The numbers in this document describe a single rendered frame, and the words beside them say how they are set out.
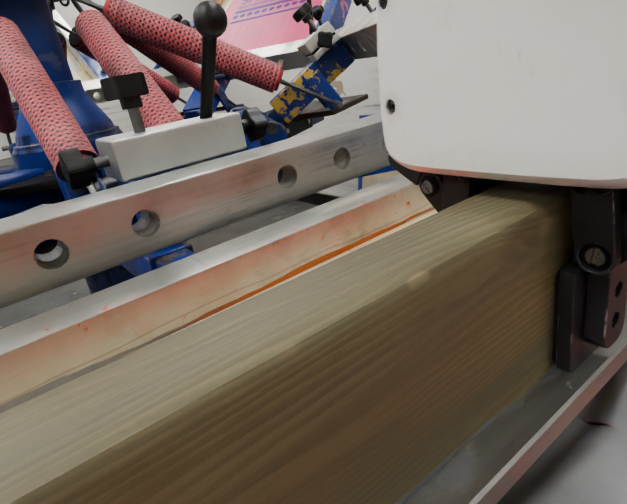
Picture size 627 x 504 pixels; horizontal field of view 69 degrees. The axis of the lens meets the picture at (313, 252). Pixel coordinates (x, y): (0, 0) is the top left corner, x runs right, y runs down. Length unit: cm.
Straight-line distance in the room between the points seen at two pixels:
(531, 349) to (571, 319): 2
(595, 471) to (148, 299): 25
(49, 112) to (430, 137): 53
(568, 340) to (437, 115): 9
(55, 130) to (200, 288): 34
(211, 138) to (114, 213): 13
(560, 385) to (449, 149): 9
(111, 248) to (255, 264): 11
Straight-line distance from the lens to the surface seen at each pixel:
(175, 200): 38
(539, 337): 18
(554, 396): 18
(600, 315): 18
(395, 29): 17
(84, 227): 37
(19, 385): 32
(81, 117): 93
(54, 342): 31
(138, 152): 42
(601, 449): 21
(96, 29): 80
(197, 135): 44
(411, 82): 17
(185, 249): 61
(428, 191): 20
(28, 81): 69
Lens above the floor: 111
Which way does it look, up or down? 22 degrees down
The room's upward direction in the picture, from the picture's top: 10 degrees counter-clockwise
